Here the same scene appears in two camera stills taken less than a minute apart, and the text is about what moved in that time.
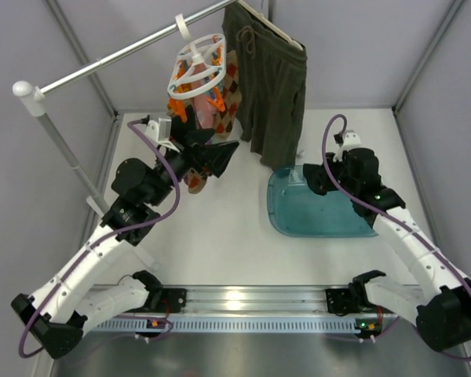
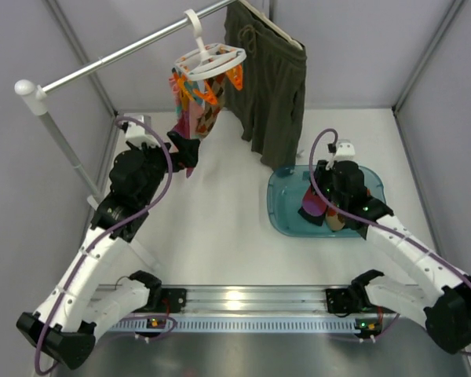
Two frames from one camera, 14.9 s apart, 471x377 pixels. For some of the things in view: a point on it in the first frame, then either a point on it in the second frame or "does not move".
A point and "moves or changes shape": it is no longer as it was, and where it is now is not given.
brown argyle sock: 195,180 to 217,86
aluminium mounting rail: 252,309 does not move
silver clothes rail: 30,100 does not move
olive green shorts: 271,73 does not move
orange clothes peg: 177,107 to 235,75
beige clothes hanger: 264,19 does not move
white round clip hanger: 200,64 moves or changes shape
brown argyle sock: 231,97 to 334,221
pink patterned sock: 206,112 to 175,91
